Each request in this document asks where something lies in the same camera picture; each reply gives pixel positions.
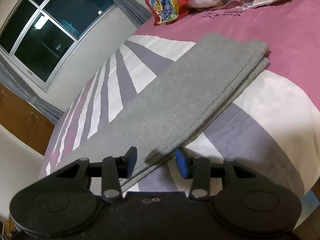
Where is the striped pink purple bedspread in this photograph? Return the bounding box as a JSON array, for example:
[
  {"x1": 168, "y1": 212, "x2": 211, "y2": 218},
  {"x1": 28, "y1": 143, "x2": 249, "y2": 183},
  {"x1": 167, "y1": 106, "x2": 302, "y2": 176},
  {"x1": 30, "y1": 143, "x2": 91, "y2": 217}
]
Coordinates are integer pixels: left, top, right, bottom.
[{"x1": 40, "y1": 0, "x2": 320, "y2": 230}]

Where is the pale patterned cloth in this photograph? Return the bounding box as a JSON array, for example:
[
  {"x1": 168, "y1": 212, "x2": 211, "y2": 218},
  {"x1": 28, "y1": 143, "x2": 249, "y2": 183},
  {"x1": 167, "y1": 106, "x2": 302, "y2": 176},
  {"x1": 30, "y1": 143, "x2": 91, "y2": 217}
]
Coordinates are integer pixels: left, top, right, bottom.
[{"x1": 222, "y1": 0, "x2": 297, "y2": 11}]

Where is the white framed window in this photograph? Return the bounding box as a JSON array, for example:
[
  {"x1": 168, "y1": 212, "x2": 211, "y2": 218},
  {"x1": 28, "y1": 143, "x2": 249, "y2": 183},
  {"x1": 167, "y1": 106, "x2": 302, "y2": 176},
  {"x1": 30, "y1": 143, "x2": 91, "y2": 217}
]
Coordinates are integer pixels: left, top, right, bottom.
[{"x1": 0, "y1": 0, "x2": 121, "y2": 93}]

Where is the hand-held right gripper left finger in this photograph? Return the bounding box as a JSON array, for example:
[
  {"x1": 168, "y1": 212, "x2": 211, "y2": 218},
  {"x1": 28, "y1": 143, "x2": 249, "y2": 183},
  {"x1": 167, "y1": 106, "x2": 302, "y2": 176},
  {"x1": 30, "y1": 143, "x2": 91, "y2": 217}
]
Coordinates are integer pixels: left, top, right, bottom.
[{"x1": 51, "y1": 147, "x2": 138, "y2": 203}]

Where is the brown wooden door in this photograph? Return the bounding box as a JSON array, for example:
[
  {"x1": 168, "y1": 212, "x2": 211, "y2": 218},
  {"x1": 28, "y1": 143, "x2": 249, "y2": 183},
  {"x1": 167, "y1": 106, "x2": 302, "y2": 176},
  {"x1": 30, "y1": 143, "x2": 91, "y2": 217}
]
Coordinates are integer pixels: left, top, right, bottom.
[{"x1": 0, "y1": 82, "x2": 57, "y2": 156}]

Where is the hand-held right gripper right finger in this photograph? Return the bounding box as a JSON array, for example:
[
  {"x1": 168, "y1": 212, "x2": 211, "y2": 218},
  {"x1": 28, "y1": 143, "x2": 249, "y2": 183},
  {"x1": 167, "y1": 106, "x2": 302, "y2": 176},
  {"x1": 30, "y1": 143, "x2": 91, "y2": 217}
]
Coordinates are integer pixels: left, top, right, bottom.
[{"x1": 175, "y1": 147, "x2": 266, "y2": 201}]

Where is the grey towel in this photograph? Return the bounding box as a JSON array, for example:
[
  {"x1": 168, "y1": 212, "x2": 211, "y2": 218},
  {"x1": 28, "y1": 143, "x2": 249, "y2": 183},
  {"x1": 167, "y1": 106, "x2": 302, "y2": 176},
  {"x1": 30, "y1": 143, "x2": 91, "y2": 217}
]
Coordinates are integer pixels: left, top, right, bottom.
[{"x1": 72, "y1": 32, "x2": 270, "y2": 193}]

